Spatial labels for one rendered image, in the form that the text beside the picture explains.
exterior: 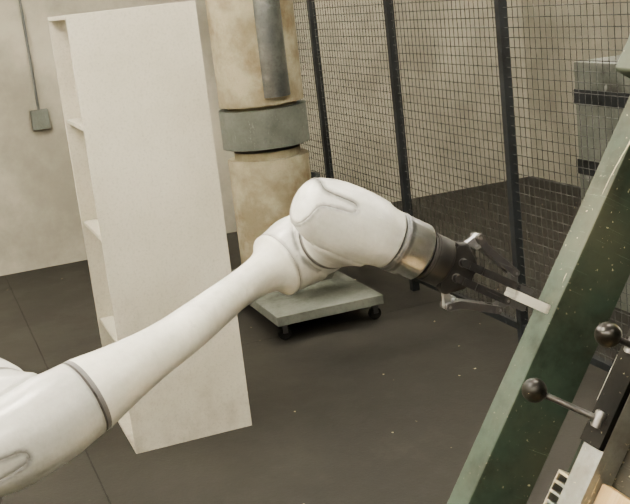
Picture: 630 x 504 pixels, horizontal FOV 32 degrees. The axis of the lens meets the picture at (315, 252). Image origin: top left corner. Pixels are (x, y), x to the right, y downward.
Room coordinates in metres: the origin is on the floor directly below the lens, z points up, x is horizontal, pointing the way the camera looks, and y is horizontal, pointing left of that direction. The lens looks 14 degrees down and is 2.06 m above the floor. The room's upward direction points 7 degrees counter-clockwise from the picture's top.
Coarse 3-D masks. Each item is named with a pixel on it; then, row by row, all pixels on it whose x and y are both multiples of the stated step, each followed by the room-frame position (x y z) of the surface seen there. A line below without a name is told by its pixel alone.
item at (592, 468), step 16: (624, 416) 1.49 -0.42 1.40; (624, 432) 1.49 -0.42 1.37; (592, 448) 1.51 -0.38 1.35; (608, 448) 1.48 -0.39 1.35; (624, 448) 1.49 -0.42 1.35; (576, 464) 1.52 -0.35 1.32; (592, 464) 1.49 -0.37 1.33; (608, 464) 1.48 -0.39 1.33; (576, 480) 1.50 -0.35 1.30; (592, 480) 1.48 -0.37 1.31; (608, 480) 1.48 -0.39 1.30; (560, 496) 1.51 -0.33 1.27; (576, 496) 1.48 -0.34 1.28; (592, 496) 1.47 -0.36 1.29
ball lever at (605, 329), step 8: (600, 328) 1.45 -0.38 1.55; (608, 328) 1.44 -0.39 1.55; (616, 328) 1.44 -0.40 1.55; (600, 336) 1.44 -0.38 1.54; (608, 336) 1.44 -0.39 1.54; (616, 336) 1.44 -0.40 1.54; (600, 344) 1.45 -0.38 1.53; (608, 344) 1.44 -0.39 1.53; (616, 344) 1.44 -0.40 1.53; (624, 344) 1.50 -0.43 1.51
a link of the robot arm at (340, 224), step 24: (312, 192) 1.51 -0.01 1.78; (336, 192) 1.51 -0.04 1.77; (360, 192) 1.53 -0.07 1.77; (312, 216) 1.50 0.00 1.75; (336, 216) 1.50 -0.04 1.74; (360, 216) 1.50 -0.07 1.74; (384, 216) 1.52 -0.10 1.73; (312, 240) 1.52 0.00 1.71; (336, 240) 1.50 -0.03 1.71; (360, 240) 1.50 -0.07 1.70; (384, 240) 1.51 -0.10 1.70; (336, 264) 1.57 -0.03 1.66; (360, 264) 1.55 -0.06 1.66; (384, 264) 1.54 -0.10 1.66
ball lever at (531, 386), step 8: (528, 384) 1.53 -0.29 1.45; (536, 384) 1.52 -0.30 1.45; (544, 384) 1.53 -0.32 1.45; (528, 392) 1.52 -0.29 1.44; (536, 392) 1.52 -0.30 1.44; (544, 392) 1.52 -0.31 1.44; (528, 400) 1.52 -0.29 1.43; (536, 400) 1.52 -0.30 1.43; (552, 400) 1.52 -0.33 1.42; (560, 400) 1.52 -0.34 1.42; (568, 408) 1.52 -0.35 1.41; (576, 408) 1.51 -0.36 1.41; (584, 416) 1.51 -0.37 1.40; (592, 416) 1.51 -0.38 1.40; (600, 416) 1.50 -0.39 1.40; (592, 424) 1.50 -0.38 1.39; (600, 424) 1.50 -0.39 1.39
